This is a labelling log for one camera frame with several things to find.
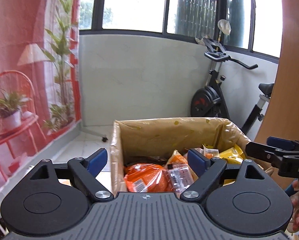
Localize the small clear snack packet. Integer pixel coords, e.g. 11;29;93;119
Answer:
167;164;194;197

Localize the backdrop stand wheeled foot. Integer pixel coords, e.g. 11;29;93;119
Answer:
80;126;108;142

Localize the black framed window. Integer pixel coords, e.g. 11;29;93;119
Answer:
79;0;283;62

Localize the clear orange bread packet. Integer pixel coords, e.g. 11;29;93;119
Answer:
124;164;173;193

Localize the person's right hand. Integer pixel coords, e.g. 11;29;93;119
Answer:
287;179;299;233

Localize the black exercise bike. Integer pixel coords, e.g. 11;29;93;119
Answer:
189;19;275;136

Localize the yellow chip bag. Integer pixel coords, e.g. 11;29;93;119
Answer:
201;143;248;186

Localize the small sausage packet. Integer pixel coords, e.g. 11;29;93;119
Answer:
195;147;219;159

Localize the wooden board panel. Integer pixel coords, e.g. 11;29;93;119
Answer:
254;0;299;190

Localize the pink printed backdrop cloth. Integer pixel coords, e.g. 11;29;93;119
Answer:
0;0;81;192

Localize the orange chip bag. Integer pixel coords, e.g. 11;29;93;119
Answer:
165;150;189;170

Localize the cardboard box with plastic liner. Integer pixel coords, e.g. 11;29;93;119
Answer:
109;117;250;194

